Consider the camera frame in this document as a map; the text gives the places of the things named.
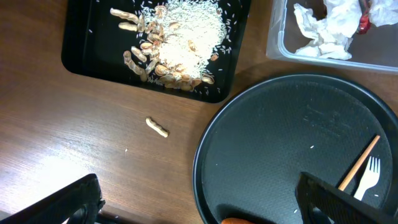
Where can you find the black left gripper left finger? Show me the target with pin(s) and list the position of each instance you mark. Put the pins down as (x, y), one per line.
(79, 202)

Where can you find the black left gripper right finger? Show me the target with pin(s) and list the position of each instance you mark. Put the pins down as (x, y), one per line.
(320, 202)

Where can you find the white plastic fork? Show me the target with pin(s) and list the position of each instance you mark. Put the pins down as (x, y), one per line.
(370, 177)

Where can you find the orange carrot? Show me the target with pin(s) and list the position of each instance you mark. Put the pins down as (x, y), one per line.
(235, 221)

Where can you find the white tissue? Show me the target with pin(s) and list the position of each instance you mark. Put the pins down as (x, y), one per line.
(383, 12)
(331, 36)

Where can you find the red snack wrapper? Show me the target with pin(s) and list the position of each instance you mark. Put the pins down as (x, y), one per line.
(364, 22)

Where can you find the rice and peanut shells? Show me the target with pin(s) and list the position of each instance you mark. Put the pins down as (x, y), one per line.
(177, 40)

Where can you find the wooden chopstick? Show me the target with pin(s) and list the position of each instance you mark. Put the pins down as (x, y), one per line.
(358, 164)

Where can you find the stray peanut shell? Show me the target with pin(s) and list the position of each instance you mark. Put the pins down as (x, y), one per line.
(156, 127)

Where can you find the round black tray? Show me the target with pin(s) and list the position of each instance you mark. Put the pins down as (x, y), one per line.
(251, 154)

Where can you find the black rectangular tray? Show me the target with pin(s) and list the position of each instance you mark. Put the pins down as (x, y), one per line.
(93, 45)

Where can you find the clear plastic bin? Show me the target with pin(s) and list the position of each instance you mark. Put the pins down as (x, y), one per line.
(376, 50)

